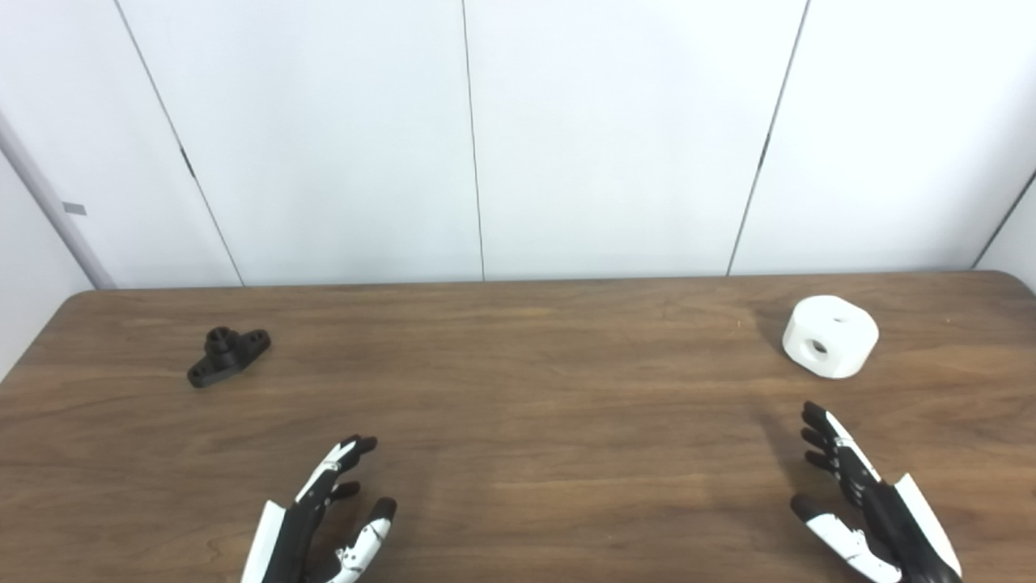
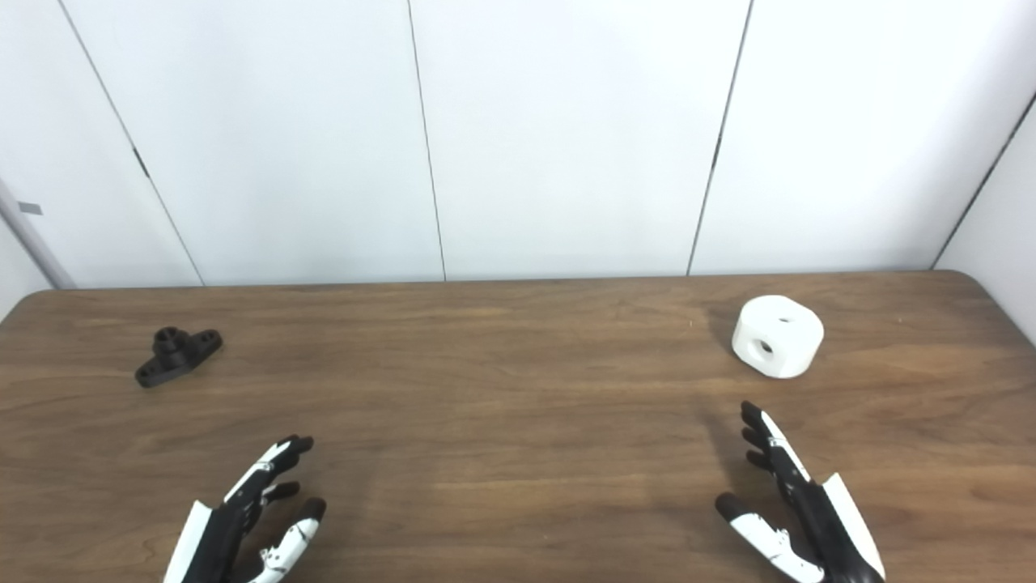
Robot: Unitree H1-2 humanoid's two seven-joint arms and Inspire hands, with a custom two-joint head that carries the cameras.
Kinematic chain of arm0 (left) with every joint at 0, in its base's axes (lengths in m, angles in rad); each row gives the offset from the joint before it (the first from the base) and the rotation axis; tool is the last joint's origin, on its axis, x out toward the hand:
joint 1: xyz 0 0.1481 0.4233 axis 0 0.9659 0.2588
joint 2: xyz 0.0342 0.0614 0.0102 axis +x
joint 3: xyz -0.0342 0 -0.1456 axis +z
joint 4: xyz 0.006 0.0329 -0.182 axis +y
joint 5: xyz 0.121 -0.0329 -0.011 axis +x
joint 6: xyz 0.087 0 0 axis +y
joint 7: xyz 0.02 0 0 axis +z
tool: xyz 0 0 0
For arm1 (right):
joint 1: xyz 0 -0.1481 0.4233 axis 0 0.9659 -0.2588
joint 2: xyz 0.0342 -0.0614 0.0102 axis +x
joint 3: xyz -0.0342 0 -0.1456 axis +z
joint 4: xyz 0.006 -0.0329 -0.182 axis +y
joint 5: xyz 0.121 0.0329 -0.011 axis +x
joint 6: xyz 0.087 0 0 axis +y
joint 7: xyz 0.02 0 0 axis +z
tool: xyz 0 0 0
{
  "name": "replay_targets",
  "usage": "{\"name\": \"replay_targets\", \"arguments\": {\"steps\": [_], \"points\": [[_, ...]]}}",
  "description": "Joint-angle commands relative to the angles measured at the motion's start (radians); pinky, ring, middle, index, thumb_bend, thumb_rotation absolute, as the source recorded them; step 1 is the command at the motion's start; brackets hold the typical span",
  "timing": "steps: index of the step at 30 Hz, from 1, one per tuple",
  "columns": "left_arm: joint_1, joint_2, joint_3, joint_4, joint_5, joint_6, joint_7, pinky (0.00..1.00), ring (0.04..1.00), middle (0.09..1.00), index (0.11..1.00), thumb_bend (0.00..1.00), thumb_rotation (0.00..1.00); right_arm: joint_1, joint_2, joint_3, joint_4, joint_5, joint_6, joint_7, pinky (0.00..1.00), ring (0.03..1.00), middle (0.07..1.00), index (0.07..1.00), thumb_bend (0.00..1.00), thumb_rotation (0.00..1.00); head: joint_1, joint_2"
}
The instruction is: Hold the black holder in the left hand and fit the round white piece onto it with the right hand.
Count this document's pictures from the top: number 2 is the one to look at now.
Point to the white and black right hand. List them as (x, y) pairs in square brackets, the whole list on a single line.
[(825, 526)]

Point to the white and black left hand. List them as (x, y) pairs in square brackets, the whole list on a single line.
[(212, 538)]

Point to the black flanged holder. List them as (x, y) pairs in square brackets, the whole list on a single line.
[(171, 356)]

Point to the round white piece with holes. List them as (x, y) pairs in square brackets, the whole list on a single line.
[(781, 336)]

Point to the grey wall corner post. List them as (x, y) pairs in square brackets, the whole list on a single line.
[(36, 243)]

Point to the small grey wall tape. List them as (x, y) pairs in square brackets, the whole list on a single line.
[(30, 208)]

